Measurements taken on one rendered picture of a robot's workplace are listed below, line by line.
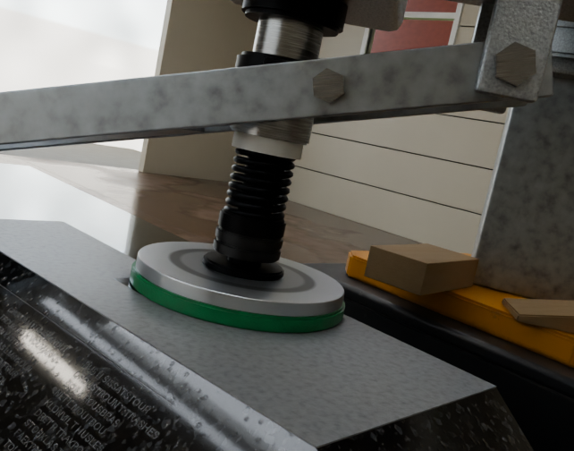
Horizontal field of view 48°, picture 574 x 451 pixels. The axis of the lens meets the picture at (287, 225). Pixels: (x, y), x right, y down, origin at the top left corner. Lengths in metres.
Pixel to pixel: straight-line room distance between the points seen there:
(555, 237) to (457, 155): 6.33
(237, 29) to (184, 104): 9.12
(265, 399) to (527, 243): 0.79
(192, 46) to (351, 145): 2.64
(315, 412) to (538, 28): 0.34
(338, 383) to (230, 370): 0.08
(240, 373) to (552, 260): 0.79
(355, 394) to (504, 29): 0.31
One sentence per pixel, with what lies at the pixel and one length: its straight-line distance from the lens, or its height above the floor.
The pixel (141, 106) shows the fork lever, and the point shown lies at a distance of 0.61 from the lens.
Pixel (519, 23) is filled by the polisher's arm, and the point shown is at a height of 1.10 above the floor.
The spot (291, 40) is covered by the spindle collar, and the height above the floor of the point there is 1.06.
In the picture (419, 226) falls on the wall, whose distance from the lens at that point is 7.64.
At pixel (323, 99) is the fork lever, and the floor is 1.01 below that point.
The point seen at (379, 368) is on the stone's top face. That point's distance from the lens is 0.54.
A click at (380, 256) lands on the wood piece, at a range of 0.99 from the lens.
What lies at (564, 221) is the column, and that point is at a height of 0.92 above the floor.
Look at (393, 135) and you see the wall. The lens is 7.97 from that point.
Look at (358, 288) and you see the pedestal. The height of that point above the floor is 0.74.
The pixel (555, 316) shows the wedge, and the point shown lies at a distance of 0.99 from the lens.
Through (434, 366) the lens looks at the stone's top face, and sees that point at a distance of 0.58.
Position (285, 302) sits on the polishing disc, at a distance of 0.56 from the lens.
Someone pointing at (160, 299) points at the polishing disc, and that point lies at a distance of 0.58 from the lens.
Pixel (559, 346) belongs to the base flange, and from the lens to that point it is 0.98.
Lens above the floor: 0.98
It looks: 8 degrees down
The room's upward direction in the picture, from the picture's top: 12 degrees clockwise
